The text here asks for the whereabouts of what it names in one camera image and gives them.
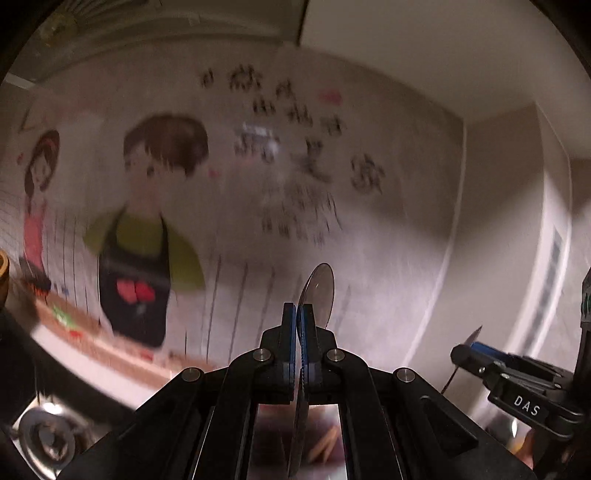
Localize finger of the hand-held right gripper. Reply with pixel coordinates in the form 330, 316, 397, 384
451, 344, 497, 388
471, 342, 561, 379

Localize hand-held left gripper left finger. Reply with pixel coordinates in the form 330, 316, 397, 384
65, 304, 296, 480

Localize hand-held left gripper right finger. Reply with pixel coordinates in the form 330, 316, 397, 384
300, 305, 536, 480

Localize range hood with fan pattern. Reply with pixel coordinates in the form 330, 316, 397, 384
0, 0, 310, 88

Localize white wall vent grille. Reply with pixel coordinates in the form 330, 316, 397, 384
540, 226, 566, 319

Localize cartoon couple wall poster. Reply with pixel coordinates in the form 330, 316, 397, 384
0, 60, 462, 374

